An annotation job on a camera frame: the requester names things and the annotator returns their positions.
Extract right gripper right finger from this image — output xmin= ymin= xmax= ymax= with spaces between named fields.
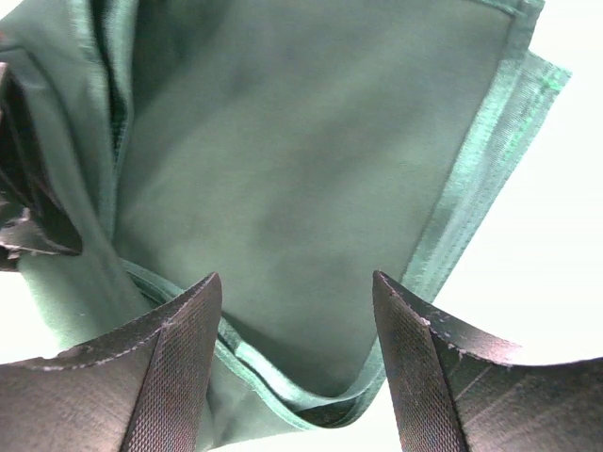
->
xmin=372 ymin=271 xmax=602 ymax=451

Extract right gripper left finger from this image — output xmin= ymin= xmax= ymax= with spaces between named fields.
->
xmin=1 ymin=273 xmax=222 ymax=451

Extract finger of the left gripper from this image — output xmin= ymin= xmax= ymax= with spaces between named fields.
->
xmin=1 ymin=61 xmax=83 ymax=271

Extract dark green cloth napkin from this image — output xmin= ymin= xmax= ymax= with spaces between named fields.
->
xmin=1 ymin=1 xmax=567 ymax=451

